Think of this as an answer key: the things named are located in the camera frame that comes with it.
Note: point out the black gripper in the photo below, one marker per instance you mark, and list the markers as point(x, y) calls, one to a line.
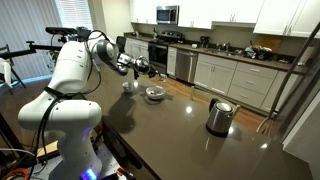
point(144, 65)

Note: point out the nut and dried fruit mix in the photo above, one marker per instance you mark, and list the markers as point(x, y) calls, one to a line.
point(152, 92)

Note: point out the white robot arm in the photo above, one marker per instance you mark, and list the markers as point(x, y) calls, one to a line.
point(71, 66)

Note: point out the white bowl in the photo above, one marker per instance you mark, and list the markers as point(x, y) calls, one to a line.
point(156, 96)

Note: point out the narrow white base cabinet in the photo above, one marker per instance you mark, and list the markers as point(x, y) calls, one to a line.
point(171, 61)

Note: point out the black kitchen stove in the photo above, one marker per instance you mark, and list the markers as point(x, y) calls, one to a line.
point(160, 50)

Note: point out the small white cup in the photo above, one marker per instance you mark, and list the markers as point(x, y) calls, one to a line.
point(127, 88)

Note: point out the stainless dishwasher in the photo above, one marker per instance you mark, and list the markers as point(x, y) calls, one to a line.
point(186, 66)

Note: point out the dark glass bottle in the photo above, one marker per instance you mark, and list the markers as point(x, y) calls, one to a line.
point(154, 34)

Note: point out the stainless microwave oven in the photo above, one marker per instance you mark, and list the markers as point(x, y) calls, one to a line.
point(166, 15)

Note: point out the black coffee maker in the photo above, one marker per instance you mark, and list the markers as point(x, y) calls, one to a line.
point(204, 41)

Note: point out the white base cabinet with drawers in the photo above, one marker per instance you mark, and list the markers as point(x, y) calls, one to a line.
point(216, 76)

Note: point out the chrome sink faucet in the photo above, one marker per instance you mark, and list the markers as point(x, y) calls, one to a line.
point(226, 46)

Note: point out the stainless steel kettle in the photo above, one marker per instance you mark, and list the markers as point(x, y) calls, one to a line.
point(218, 120)

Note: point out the black box device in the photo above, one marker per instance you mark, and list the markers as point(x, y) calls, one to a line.
point(83, 33)

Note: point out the white window blinds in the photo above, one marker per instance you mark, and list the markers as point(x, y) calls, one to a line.
point(73, 13)

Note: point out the green potted plant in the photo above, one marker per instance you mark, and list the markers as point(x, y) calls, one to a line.
point(53, 61)

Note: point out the dish rack with dishes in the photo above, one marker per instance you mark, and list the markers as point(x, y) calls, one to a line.
point(258, 52)

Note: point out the wooden cutting board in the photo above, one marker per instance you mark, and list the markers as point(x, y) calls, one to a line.
point(268, 42)

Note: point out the grey vertical blinds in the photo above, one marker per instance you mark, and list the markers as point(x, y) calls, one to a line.
point(23, 23)

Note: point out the stainless steel refrigerator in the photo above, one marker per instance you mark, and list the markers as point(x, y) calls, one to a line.
point(294, 68)

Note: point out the black framed white chair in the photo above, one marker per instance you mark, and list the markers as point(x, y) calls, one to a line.
point(5, 71)

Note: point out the white paper towel roll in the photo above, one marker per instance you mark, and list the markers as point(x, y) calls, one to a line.
point(306, 55)

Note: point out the white wall cabinet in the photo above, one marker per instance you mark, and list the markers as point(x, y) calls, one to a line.
point(276, 16)
point(143, 10)
point(200, 13)

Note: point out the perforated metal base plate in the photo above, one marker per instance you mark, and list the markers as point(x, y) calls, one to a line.
point(106, 156)

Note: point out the black stereo camera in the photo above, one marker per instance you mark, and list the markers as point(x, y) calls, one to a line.
point(60, 30)

